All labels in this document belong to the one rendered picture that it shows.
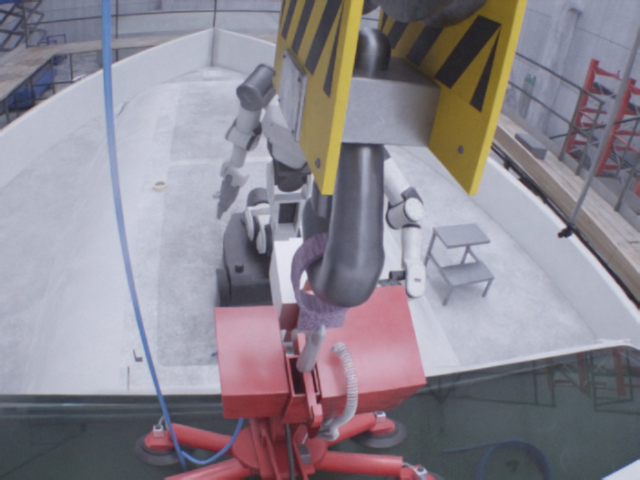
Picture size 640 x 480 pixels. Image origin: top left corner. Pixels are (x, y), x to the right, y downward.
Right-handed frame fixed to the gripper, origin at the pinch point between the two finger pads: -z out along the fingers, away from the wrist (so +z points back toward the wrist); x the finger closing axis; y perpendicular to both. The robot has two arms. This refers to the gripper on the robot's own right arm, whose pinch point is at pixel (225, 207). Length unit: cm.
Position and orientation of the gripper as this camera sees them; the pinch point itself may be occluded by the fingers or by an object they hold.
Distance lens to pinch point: 224.6
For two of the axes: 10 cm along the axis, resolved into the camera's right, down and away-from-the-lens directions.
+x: -3.6, 6.8, -6.4
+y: 8.8, 4.8, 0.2
